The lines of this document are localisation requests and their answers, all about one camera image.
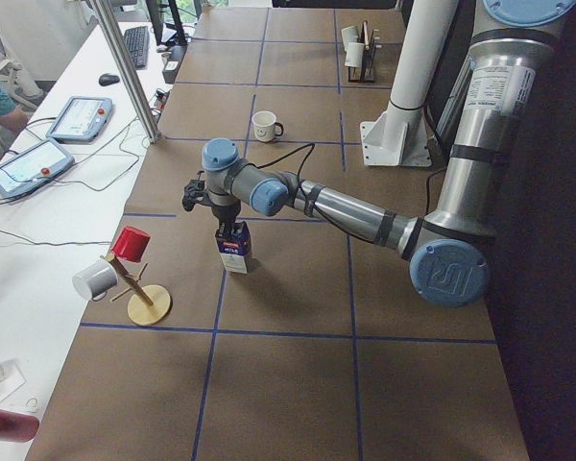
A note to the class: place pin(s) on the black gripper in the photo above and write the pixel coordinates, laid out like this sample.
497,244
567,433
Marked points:
225,211

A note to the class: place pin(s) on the blue white milk carton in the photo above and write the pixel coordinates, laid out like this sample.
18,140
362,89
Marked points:
236,252

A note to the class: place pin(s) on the white smiley mug black handle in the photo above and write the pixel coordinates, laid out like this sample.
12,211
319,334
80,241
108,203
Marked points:
266,127

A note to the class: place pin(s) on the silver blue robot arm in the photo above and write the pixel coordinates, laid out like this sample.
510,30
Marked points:
510,41

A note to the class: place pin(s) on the red cup on stand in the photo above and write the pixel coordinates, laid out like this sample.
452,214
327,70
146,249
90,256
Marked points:
131,244

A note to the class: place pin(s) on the wooden stand with round base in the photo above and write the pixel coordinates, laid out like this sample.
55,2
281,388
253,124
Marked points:
148,304

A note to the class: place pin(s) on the white grey mug on stand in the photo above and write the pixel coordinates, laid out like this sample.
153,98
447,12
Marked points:
93,282

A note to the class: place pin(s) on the upper teach pendant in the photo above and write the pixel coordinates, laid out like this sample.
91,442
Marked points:
81,120

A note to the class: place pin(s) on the teach pendant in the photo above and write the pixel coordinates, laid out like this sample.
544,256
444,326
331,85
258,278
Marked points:
33,168
81,120

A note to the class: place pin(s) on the lower teach pendant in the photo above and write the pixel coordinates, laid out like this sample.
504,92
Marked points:
33,168

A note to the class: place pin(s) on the black computer mouse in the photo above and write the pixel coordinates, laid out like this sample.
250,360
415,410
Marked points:
107,79

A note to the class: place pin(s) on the black keyboard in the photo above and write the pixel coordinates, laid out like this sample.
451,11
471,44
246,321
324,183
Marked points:
136,40

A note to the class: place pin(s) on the white ribbed HOME mug right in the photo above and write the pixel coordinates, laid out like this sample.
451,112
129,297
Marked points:
354,54

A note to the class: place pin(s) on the white ribbed home mug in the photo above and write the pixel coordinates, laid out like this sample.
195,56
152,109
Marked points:
349,35
354,54

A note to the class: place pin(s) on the white ribbed HOME mug left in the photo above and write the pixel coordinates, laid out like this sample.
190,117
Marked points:
349,35

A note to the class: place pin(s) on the red cylinder bottle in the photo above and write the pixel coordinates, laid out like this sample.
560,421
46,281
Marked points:
16,427

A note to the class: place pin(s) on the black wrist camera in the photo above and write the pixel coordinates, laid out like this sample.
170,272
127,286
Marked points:
195,193

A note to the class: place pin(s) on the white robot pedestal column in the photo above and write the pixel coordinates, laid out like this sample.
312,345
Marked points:
398,136

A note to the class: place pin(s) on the black wire mug rack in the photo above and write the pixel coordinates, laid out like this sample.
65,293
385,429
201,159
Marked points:
370,37

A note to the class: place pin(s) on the aluminium frame post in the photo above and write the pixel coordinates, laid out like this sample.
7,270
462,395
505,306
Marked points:
122,57

